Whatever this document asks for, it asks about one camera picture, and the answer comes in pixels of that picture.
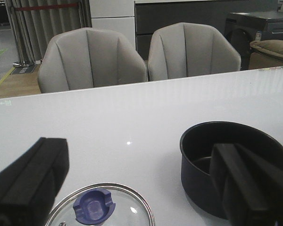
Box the white cabinet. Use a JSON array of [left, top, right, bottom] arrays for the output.
[[90, 0, 136, 48]]

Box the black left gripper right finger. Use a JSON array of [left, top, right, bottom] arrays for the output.
[[209, 144, 283, 226]]

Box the beige cushion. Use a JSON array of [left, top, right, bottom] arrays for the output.
[[248, 40, 283, 70]]

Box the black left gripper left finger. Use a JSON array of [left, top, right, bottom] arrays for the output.
[[0, 137, 69, 226]]

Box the glass lid blue knob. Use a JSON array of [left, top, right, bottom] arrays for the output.
[[45, 183, 155, 226]]

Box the red barrier belt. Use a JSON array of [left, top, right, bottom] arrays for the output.
[[14, 3, 78, 11]]

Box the dark grey counter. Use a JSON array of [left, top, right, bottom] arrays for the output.
[[135, 0, 280, 59]]

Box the dark appliance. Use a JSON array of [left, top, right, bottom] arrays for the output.
[[224, 11, 283, 70]]

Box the grey upholstered chair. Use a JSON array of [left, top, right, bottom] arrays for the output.
[[38, 27, 148, 93], [148, 22, 241, 81]]

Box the left grey upholstered chair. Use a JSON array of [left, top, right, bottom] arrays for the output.
[[38, 27, 148, 93]]

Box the dark blue saucepan purple handle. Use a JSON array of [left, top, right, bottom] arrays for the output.
[[180, 121, 283, 220]]

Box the right grey upholstered chair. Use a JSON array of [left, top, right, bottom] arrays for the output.
[[148, 22, 241, 81]]

